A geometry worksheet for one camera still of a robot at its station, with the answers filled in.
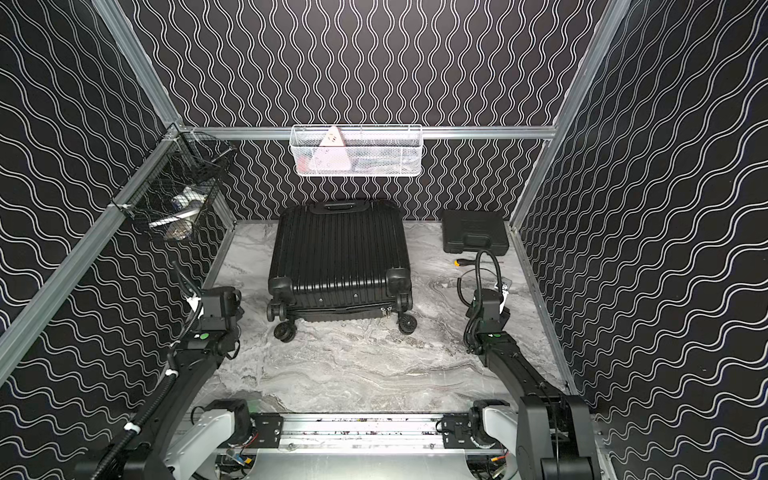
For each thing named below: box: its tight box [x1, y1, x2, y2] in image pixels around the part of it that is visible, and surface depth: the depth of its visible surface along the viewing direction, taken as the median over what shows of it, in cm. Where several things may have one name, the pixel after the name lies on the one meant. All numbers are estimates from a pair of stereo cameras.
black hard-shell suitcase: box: [266, 200, 418, 342], surface depth 85 cm
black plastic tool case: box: [442, 210, 509, 256], surface depth 112 cm
